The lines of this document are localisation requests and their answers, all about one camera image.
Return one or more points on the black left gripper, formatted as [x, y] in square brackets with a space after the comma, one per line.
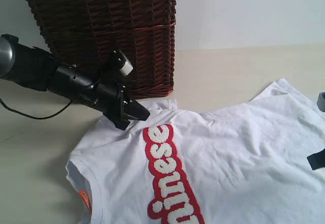
[118, 108]

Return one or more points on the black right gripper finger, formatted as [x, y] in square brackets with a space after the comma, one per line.
[317, 160]

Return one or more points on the white t-shirt with red print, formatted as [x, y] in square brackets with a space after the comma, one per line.
[242, 164]

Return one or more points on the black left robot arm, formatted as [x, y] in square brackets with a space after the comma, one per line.
[37, 69]

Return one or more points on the dark brown wicker basket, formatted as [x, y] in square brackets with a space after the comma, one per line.
[85, 32]

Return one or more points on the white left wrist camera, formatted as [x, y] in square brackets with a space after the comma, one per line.
[120, 63]

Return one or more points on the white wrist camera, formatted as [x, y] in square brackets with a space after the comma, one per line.
[321, 102]
[120, 63]

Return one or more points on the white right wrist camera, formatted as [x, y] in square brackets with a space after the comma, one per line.
[321, 102]

